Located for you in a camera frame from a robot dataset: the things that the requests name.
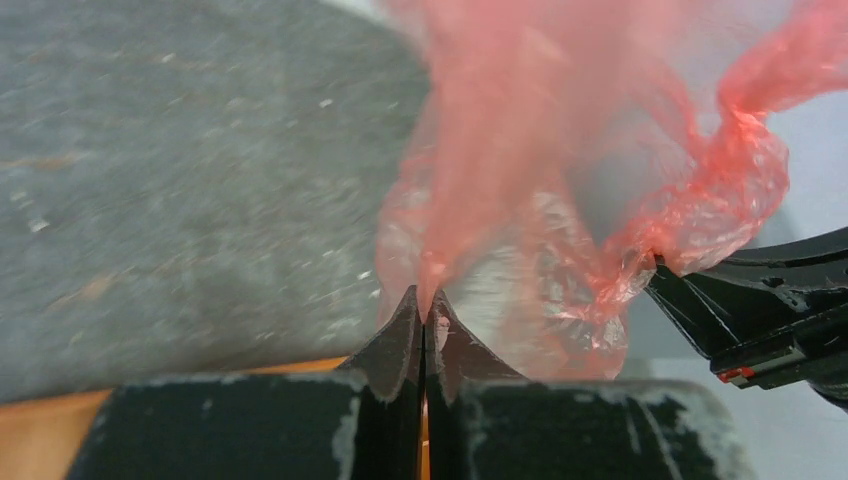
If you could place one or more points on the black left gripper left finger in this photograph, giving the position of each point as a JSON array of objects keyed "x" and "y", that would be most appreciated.
[{"x": 361, "y": 420}]

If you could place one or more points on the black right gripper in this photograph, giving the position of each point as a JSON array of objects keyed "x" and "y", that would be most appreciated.
[{"x": 768, "y": 317}]

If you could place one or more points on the red plastic trash bag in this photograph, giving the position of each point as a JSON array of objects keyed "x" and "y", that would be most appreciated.
[{"x": 581, "y": 140}]

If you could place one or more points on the orange wooden compartment tray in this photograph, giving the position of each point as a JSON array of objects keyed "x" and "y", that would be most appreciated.
[{"x": 41, "y": 438}]

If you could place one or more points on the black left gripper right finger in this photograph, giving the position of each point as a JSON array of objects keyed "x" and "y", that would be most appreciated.
[{"x": 487, "y": 421}]

